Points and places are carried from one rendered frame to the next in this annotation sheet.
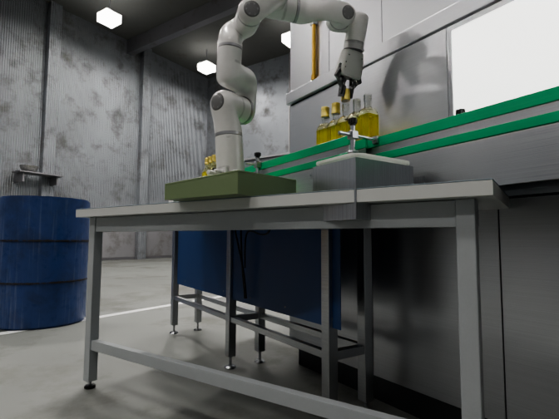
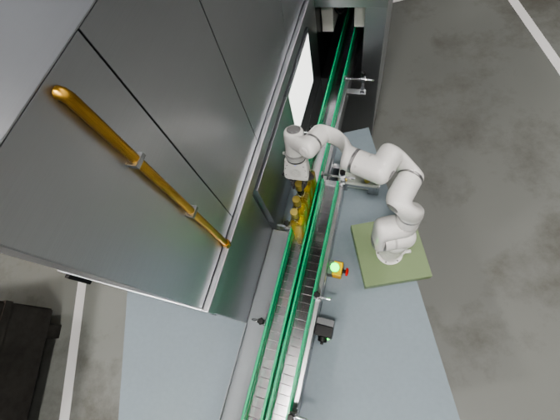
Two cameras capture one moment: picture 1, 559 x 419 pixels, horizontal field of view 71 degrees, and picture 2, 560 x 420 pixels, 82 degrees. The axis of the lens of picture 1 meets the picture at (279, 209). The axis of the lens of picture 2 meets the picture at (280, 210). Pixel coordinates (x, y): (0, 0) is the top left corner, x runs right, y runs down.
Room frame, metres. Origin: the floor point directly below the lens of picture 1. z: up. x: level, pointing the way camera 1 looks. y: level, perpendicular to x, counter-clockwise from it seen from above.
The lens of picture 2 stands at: (1.81, 0.33, 2.40)
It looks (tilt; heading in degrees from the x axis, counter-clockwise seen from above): 64 degrees down; 250
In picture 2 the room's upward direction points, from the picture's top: 24 degrees counter-clockwise
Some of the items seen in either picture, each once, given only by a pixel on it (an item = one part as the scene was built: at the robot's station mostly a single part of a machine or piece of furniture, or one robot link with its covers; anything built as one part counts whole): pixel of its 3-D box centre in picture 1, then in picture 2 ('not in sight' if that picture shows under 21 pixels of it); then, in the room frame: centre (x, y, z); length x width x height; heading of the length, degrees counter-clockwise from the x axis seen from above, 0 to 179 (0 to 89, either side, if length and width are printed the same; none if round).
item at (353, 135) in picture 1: (358, 138); (337, 177); (1.24, -0.25, 0.95); 0.17 x 0.03 x 0.12; 123
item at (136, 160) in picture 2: (314, 9); (177, 198); (1.85, -0.16, 1.76); 0.03 x 0.03 x 0.72; 33
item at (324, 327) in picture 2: not in sight; (324, 327); (1.80, 0.20, 0.79); 0.08 x 0.08 x 0.08; 33
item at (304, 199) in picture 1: (323, 216); (261, 278); (1.87, -0.21, 0.73); 1.58 x 1.52 x 0.04; 56
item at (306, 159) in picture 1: (230, 179); (297, 370); (1.99, 0.25, 0.93); 1.75 x 0.01 x 0.08; 33
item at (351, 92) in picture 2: not in sight; (358, 87); (0.71, -0.60, 0.90); 0.17 x 0.05 x 0.23; 123
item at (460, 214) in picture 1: (225, 321); not in sight; (1.31, 0.17, 0.36); 1.51 x 0.09 x 0.71; 56
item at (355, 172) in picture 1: (369, 181); (355, 175); (1.11, -0.26, 0.79); 0.27 x 0.17 x 0.08; 123
